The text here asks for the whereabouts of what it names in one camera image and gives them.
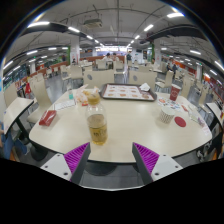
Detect dark food tray with liner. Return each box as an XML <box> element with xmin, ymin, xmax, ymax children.
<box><xmin>99</xmin><ymin>83</ymin><xmax>158</xmax><ymax>102</ymax></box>

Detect red paper cup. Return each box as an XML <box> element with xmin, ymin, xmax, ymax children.
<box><xmin>169</xmin><ymin>83</ymin><xmax>182</xmax><ymax>102</ymax></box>

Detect white paper receipt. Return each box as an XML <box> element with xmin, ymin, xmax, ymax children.
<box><xmin>53</xmin><ymin>99</ymin><xmax>76</xmax><ymax>112</ymax></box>

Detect crumpled food wrapper bag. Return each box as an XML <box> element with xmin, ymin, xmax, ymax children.
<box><xmin>74</xmin><ymin>84</ymin><xmax>101</xmax><ymax>107</ymax></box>

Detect crumpled white napkin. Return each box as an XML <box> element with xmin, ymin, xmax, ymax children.
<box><xmin>138</xmin><ymin>82</ymin><xmax>152</xmax><ymax>92</ymax></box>

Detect flat round red coaster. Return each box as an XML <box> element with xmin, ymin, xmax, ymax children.
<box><xmin>173</xmin><ymin>115</ymin><xmax>187</xmax><ymax>128</ymax></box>

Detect white square canteen table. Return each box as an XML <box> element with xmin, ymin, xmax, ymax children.
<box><xmin>206</xmin><ymin>102</ymin><xmax>224</xmax><ymax>129</ymax></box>
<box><xmin>3</xmin><ymin>97</ymin><xmax>34</xmax><ymax>134</ymax></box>

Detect small teal sanitizer bottle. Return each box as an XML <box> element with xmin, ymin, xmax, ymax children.
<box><xmin>67</xmin><ymin>87</ymin><xmax>75</xmax><ymax>101</ymax></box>

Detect ceiling strip lights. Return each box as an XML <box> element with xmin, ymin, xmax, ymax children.
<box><xmin>1</xmin><ymin>12</ymin><xmax>224</xmax><ymax>84</ymax></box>

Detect ceiling air conditioner unit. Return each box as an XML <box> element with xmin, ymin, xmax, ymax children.
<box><xmin>83</xmin><ymin>18</ymin><xmax>104</xmax><ymax>29</ymax></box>

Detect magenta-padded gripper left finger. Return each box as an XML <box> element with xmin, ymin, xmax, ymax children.
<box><xmin>40</xmin><ymin>142</ymin><xmax>92</xmax><ymax>185</ymax></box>

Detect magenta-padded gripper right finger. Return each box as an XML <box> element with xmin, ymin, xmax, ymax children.
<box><xmin>131</xmin><ymin>142</ymin><xmax>184</xmax><ymax>186</ymax></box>

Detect clear bottle with yellow drink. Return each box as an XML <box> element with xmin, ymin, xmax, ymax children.
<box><xmin>84</xmin><ymin>89</ymin><xmax>109</xmax><ymax>147</ymax></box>

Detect white patterned cup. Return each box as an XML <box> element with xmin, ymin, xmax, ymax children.
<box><xmin>158</xmin><ymin>105</ymin><xmax>176</xmax><ymax>125</ymax></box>

